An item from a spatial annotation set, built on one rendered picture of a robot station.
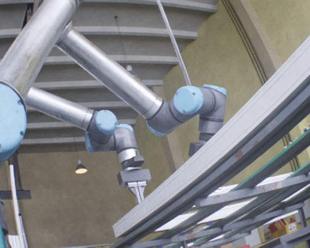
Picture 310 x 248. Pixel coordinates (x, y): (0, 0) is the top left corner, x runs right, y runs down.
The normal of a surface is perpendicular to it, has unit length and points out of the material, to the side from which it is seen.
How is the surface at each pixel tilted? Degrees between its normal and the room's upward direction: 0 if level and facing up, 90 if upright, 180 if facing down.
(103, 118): 92
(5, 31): 90
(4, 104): 95
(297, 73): 90
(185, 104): 100
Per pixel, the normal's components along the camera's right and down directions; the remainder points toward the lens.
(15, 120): 0.65, -0.40
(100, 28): 0.37, -0.48
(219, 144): -0.89, 0.04
